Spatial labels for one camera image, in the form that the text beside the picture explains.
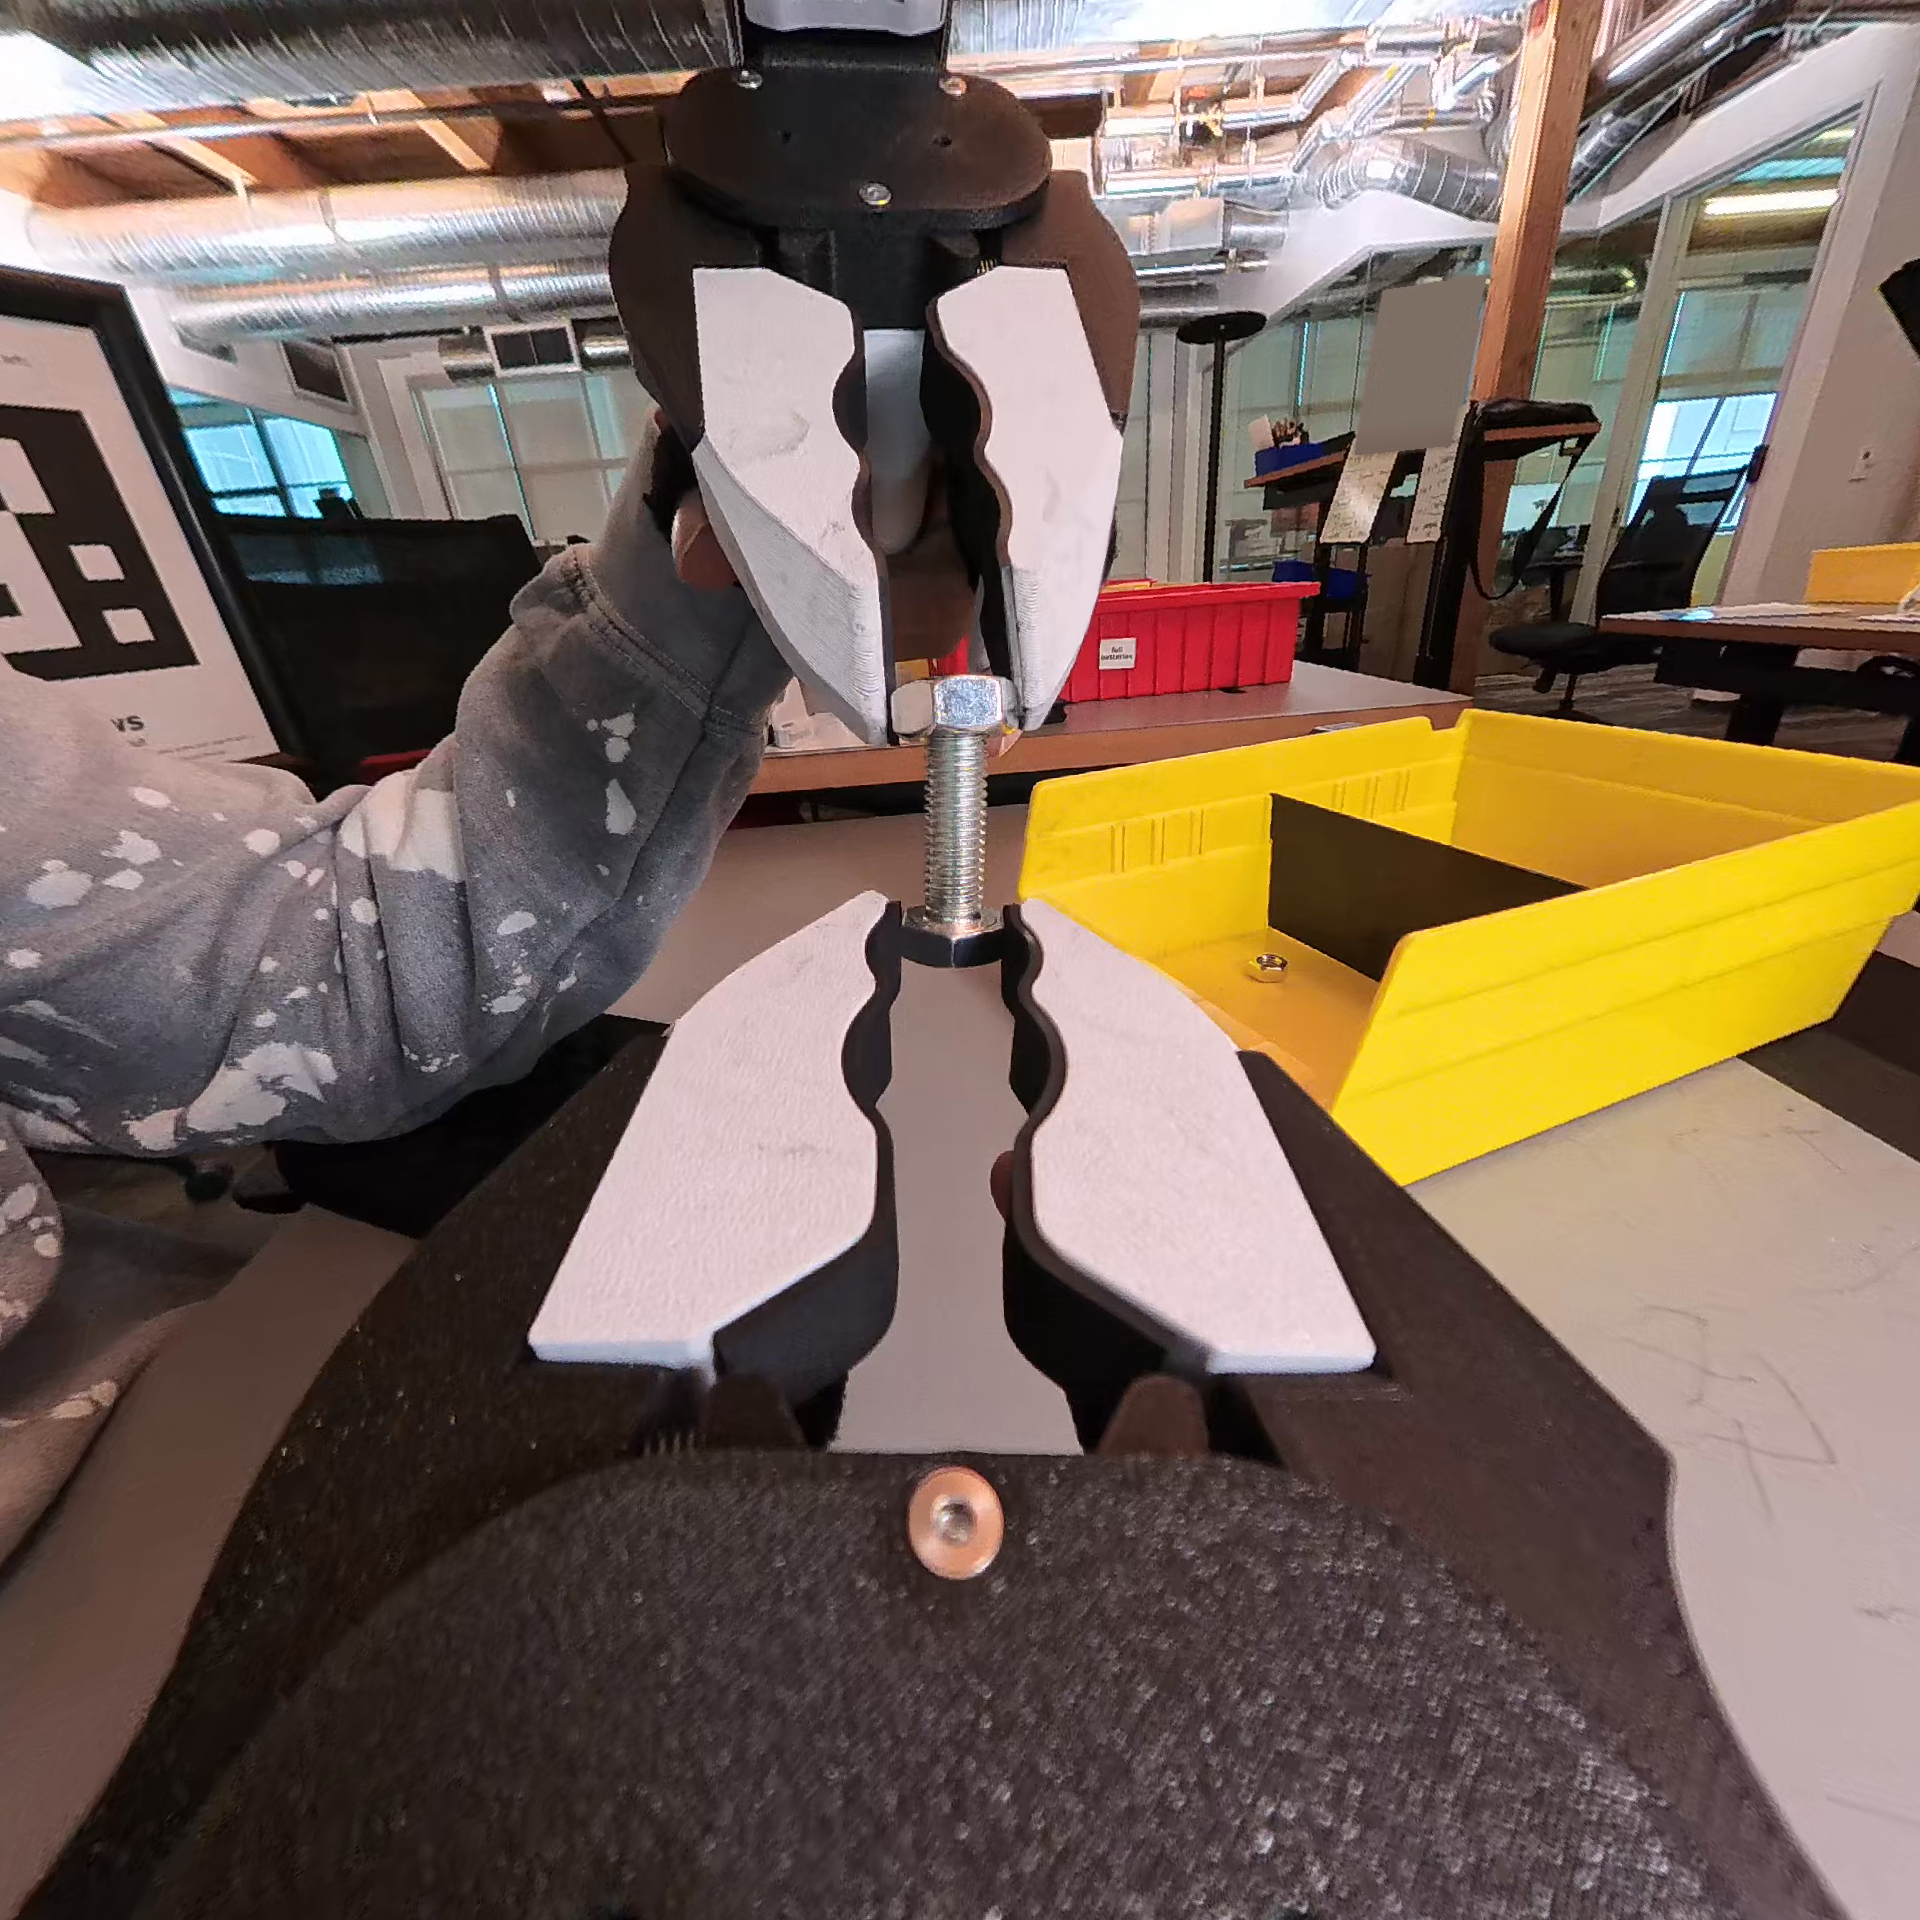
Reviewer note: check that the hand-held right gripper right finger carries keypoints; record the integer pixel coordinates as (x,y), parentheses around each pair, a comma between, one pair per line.
(1171,1184)

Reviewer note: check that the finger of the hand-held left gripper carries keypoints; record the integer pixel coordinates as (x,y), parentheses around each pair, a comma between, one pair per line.
(772,451)
(1051,451)

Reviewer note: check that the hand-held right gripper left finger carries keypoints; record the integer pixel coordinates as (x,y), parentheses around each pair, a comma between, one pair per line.
(720,1171)

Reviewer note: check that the silver hex nut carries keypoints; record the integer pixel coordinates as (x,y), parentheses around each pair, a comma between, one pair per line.
(957,704)
(1266,966)

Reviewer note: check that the silver hex bolt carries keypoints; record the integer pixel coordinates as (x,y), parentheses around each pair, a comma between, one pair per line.
(957,824)

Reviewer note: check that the yellow plastic bin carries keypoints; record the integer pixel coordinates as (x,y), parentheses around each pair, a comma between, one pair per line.
(1869,578)
(1575,1035)

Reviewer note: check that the person's left forearm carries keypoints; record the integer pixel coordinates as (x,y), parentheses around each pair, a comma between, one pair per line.
(374,900)

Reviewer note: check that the person's left hand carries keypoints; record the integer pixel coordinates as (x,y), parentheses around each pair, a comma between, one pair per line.
(702,542)

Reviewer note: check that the black floor lamp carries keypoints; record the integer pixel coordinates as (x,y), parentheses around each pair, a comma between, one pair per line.
(1220,324)

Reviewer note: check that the red plastic bin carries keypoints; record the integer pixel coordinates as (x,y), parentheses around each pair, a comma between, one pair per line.
(1200,638)

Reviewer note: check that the small blue bin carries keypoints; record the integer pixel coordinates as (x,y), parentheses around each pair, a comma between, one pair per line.
(1302,458)

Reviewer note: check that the hanging paper sheet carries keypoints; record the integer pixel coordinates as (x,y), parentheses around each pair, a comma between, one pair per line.
(1358,494)
(1432,494)

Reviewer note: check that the grey table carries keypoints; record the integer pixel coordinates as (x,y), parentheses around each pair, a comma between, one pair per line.
(1274,712)

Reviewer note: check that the black bin divider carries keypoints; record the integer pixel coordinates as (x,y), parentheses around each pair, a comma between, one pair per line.
(1395,884)

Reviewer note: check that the black standing desk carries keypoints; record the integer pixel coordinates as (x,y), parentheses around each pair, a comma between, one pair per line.
(1530,424)

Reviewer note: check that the framed tag poster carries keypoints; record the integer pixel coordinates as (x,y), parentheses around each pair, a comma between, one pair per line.
(91,570)

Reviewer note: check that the person's grey hoodie torso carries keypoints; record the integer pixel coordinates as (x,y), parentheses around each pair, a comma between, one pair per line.
(45,1350)

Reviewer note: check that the wooden top desk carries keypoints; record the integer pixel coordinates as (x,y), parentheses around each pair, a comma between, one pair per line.
(1771,630)

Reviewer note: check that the black tilted board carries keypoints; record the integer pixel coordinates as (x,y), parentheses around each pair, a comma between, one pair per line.
(1905,308)

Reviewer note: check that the silver air duct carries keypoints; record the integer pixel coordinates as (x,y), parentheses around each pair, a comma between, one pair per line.
(301,241)

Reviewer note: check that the wooden support post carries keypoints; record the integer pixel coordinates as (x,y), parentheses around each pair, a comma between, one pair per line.
(1530,224)

